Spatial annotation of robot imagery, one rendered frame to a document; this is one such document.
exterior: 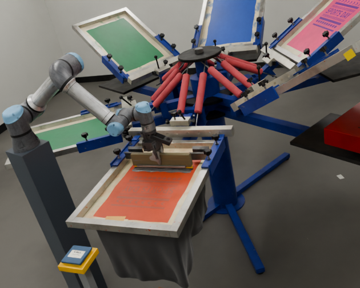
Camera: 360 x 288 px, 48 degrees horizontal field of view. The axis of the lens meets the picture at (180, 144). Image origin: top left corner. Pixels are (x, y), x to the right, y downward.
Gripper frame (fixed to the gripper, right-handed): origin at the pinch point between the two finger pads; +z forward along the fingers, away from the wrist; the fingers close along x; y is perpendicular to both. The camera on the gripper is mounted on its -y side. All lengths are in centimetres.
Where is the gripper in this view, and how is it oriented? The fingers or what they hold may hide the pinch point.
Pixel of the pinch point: (162, 161)
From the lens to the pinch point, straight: 222.8
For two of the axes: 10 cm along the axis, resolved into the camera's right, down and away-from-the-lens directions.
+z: 2.2, 8.6, 4.5
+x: -3.3, 5.1, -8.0
